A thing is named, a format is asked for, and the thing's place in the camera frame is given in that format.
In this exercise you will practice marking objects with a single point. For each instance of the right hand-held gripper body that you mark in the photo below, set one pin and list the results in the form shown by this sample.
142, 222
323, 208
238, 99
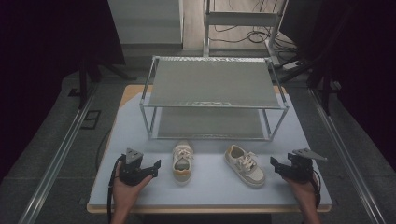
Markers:
300, 168

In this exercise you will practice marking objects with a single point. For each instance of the person's right hand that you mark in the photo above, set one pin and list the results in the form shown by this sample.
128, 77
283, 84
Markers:
300, 193

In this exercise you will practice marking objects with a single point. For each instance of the black tripod stand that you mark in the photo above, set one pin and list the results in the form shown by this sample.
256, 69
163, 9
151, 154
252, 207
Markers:
90, 71
320, 77

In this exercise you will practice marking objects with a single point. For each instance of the white power strip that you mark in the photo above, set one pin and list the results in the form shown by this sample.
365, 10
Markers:
291, 65

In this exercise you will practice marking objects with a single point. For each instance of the beige child's sneaker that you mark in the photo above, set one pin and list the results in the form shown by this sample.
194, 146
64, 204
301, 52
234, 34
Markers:
182, 161
246, 166

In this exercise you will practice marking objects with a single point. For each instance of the two-tier metal shoe rack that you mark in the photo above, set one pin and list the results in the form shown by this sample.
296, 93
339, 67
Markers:
211, 84

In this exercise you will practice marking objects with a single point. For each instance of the person's left hand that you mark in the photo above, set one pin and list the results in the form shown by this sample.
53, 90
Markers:
127, 194

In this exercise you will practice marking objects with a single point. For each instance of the white cabinet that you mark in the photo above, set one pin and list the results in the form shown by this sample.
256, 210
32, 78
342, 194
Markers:
146, 21

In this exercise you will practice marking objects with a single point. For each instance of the white metal stand frame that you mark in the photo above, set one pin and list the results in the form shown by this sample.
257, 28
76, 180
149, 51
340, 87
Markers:
239, 18

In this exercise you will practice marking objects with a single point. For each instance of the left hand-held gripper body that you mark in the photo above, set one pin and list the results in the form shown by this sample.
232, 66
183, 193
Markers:
132, 169

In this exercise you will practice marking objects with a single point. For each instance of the aluminium floor rail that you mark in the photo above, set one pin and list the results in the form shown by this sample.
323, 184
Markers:
56, 161
345, 155

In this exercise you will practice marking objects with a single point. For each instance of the light blue table mat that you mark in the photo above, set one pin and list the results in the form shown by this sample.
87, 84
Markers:
211, 193

